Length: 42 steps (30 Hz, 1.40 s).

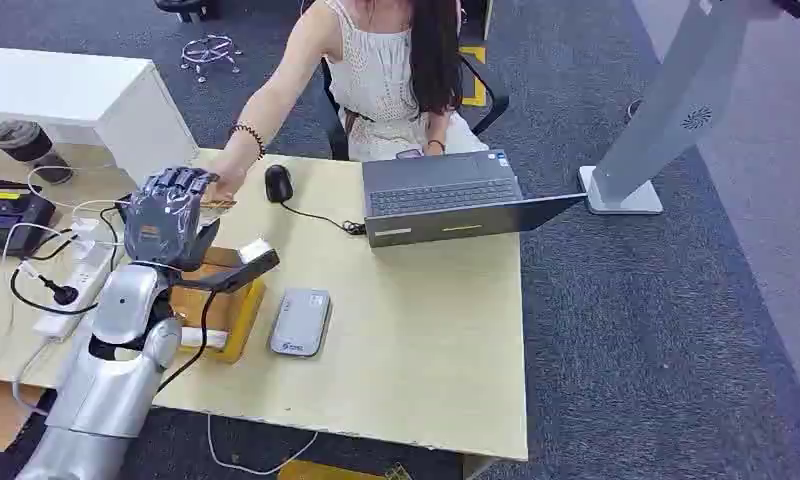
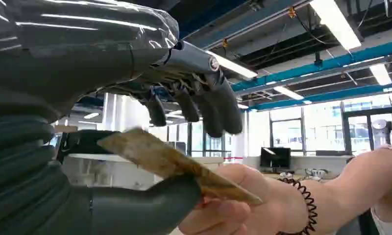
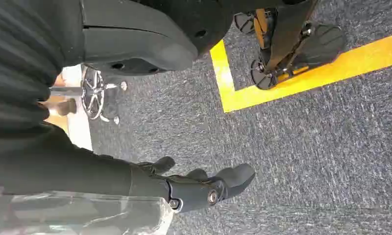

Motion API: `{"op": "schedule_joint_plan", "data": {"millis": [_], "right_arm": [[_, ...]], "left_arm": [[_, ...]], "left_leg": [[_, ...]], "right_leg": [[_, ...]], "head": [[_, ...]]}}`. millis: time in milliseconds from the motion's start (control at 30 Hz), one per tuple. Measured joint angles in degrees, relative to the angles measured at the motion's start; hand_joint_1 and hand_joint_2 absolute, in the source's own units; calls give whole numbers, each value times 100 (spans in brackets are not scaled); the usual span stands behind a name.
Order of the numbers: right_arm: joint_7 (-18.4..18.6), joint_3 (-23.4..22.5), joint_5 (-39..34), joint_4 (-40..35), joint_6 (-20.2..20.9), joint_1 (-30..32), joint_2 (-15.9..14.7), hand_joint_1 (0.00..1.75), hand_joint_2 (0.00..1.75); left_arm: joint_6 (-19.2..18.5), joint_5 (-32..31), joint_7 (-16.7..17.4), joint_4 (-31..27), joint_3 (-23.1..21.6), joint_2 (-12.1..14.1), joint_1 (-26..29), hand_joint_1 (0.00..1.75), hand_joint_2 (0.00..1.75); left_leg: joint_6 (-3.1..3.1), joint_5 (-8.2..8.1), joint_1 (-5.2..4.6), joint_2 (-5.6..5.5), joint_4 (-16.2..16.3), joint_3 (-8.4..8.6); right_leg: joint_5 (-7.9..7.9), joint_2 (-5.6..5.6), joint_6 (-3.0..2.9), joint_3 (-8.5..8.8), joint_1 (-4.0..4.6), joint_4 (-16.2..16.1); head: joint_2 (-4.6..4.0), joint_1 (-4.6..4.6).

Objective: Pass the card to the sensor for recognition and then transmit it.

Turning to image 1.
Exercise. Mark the brown card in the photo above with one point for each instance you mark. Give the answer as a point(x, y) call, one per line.
point(218, 204)

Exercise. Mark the person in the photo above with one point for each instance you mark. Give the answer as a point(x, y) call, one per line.
point(380, 73)

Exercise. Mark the black office chair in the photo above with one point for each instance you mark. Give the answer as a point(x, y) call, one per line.
point(337, 126)

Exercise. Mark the black desk device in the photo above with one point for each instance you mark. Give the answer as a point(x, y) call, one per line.
point(6, 222)

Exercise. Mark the grey card reader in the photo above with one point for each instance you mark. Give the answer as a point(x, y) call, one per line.
point(300, 322)

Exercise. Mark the white cabinet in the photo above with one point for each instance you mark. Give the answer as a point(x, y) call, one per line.
point(62, 99)

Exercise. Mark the white cards stack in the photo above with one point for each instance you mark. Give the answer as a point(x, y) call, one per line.
point(204, 338)

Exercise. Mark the smartphone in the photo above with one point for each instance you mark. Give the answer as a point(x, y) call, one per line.
point(409, 154)

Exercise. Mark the brown cardboard piece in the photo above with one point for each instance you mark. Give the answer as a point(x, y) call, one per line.
point(2, 414)

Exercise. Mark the wooden card box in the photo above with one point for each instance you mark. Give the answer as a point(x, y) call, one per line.
point(241, 318)

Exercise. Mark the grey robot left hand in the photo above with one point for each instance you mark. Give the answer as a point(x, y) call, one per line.
point(165, 222)

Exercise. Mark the black wrist camera with pale box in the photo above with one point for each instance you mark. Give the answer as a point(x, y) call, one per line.
point(248, 266)

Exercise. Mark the grey floor stand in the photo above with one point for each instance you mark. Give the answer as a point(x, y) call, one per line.
point(672, 99)

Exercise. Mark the grey laptop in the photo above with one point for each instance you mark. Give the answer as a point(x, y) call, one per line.
point(440, 192)

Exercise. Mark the chrome chair base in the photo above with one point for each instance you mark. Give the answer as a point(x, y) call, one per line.
point(208, 53)

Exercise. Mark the white power strip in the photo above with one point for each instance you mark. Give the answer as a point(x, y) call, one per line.
point(75, 285)

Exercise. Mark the person's right hand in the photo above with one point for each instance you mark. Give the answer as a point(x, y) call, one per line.
point(226, 179)

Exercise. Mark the person's left hand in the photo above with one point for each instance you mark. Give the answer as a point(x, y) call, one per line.
point(434, 148)

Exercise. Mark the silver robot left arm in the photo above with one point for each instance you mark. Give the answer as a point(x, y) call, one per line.
point(108, 391)

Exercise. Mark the black computer mouse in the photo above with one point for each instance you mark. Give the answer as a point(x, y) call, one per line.
point(278, 183)

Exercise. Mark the dark lidded cup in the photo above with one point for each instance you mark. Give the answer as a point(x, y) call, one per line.
point(29, 147)

